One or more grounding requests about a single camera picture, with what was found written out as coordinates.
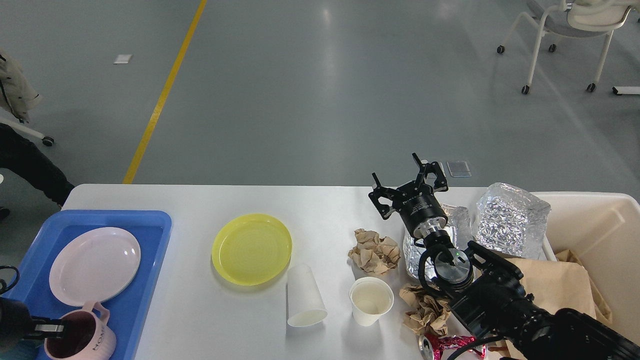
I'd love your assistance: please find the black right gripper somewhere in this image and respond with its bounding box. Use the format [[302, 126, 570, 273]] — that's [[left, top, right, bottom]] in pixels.
[[369, 153, 449, 239]]

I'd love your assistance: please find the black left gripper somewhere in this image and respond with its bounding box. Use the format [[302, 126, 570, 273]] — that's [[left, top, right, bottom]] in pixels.
[[0, 297, 70, 351]]

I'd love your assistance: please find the pink mug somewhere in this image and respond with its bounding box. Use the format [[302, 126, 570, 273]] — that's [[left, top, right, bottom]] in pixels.
[[44, 301, 117, 360]]

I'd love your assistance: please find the yellow plate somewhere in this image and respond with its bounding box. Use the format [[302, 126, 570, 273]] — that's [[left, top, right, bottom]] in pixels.
[[210, 213, 293, 286]]

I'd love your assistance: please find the dark green mug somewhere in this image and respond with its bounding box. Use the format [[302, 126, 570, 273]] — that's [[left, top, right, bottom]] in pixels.
[[0, 339, 42, 360]]

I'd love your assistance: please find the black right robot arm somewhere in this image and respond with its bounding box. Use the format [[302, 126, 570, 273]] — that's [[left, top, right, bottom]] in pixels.
[[368, 153, 639, 360]]

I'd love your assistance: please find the aluminium foil tray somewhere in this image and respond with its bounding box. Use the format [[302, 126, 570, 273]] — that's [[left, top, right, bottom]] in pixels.
[[402, 203, 473, 281]]

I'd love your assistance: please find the crumpled brown paper ball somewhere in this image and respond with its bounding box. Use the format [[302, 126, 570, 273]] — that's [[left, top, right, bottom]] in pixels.
[[347, 228, 401, 276]]

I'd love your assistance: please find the crumpled aluminium foil block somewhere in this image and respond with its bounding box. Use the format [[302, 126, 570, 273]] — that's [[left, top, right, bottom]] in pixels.
[[471, 182, 552, 260]]

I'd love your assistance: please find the upright white paper cup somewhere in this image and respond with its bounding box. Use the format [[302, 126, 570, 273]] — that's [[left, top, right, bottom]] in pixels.
[[349, 276, 394, 327]]

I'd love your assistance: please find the crumpled brown paper lower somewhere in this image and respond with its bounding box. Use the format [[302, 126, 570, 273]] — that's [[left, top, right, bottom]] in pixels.
[[398, 284, 451, 337]]

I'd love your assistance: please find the lying white paper cup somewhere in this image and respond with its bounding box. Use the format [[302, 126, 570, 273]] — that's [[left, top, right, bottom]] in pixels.
[[286, 263, 328, 328]]

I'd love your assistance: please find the crushed red can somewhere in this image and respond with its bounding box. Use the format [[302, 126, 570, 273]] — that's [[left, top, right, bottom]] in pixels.
[[418, 333, 476, 360]]

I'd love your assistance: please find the person in dark clothes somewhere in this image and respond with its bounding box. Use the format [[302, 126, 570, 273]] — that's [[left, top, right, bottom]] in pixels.
[[0, 123, 74, 208]]

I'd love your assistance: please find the white chair leg with wheel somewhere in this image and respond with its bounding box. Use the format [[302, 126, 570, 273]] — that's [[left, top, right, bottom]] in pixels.
[[0, 117, 55, 147]]

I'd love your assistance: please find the beige plastic bin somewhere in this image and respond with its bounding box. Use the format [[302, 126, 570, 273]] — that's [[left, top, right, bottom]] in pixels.
[[535, 191, 640, 343]]

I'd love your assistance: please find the white wheeled chair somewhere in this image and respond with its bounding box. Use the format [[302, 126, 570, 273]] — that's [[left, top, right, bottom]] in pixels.
[[496, 0, 639, 95]]

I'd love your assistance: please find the beige jacket on chair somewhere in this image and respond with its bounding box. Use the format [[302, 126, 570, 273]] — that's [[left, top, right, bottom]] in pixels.
[[0, 49, 42, 123]]

